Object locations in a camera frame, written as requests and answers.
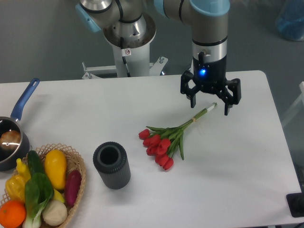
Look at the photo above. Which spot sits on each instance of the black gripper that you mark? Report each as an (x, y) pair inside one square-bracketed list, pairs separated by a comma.
[(211, 78)]

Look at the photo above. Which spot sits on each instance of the red tulip bouquet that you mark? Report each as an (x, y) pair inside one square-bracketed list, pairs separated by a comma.
[(162, 143)]

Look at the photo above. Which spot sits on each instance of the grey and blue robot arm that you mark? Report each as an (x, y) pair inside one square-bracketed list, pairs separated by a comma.
[(208, 20)]

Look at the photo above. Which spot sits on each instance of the blue plastic bag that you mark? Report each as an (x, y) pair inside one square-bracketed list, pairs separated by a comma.
[(290, 21)]

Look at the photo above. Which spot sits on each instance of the dark grey ribbed vase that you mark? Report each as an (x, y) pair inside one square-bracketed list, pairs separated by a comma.
[(111, 161)]

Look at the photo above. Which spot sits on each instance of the black device at edge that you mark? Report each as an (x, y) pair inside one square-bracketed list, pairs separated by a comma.
[(296, 204)]

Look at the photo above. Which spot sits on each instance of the purple eggplant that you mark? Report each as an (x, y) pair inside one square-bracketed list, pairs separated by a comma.
[(72, 187)]

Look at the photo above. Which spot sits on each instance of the yellow squash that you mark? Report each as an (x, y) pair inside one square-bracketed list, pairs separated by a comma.
[(55, 168)]

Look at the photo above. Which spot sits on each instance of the yellow banana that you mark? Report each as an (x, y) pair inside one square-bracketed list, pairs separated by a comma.
[(58, 196)]

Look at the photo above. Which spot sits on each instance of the green cucumber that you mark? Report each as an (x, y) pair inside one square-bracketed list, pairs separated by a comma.
[(34, 163)]

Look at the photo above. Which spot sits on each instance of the green bok choy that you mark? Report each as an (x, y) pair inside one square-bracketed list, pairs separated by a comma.
[(38, 192)]

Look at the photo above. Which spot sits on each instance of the beige garlic bulb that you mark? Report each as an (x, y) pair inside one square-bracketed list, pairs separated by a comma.
[(55, 213)]

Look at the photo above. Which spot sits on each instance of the brown bread roll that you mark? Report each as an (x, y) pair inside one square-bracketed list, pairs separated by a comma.
[(10, 140)]

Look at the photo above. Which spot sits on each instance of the yellow bell pepper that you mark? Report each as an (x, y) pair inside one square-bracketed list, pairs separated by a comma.
[(15, 187)]

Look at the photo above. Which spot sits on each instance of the orange fruit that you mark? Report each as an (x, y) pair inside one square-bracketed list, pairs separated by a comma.
[(12, 214)]

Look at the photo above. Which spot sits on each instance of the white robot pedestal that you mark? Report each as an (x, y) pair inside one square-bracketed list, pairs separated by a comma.
[(130, 43)]

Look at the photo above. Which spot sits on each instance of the white side table frame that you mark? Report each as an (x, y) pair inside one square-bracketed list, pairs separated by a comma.
[(294, 108)]

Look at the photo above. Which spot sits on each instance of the blue handled saucepan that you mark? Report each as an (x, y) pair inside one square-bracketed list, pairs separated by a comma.
[(8, 158)]

